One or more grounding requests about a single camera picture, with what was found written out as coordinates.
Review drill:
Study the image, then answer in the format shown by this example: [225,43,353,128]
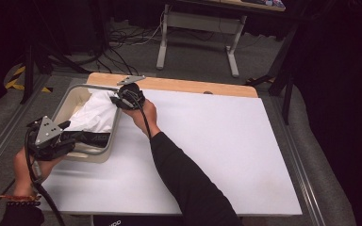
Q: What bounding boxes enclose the white shorts with black waistband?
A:
[60,90,121,149]

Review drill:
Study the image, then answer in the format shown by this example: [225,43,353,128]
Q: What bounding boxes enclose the white table cover board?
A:
[31,86,304,218]

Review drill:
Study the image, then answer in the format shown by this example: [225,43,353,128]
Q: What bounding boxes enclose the wooden desk with white frame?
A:
[156,0,287,78]

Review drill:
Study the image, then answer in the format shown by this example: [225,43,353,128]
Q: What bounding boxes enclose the beige plastic bin grey rim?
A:
[40,84,124,164]

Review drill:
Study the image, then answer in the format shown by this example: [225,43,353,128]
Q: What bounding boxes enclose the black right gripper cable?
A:
[126,90,154,140]

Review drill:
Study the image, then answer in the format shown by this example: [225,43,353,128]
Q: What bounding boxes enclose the person's black printed clothing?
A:
[92,215,189,226]

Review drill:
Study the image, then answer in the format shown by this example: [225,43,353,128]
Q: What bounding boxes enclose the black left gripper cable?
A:
[24,126,67,226]

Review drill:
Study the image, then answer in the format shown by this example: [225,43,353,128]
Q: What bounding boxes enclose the person's left hand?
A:
[12,146,66,198]

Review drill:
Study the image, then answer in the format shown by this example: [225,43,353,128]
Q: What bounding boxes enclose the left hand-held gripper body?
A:
[25,115,76,162]

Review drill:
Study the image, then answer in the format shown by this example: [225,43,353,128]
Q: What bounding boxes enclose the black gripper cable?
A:
[24,126,67,226]
[126,90,154,140]

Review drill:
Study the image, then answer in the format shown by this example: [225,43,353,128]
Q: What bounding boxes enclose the bead bracelet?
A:
[0,193,41,207]

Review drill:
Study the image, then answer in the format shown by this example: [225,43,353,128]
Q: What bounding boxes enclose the black metal tripod stand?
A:
[20,0,91,105]

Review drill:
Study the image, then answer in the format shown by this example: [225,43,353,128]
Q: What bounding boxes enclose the aluminium floor rail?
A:
[0,73,50,185]
[270,93,328,226]

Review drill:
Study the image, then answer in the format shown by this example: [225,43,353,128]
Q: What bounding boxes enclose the tangle of floor cables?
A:
[95,8,168,76]

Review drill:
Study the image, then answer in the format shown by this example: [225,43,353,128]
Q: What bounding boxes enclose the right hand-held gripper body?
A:
[116,74,147,111]

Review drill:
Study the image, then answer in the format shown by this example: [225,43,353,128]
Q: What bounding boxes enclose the person's right hand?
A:
[122,98,162,138]

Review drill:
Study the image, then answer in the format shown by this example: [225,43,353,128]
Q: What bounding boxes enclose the yellow black hazard tape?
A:
[5,64,54,94]

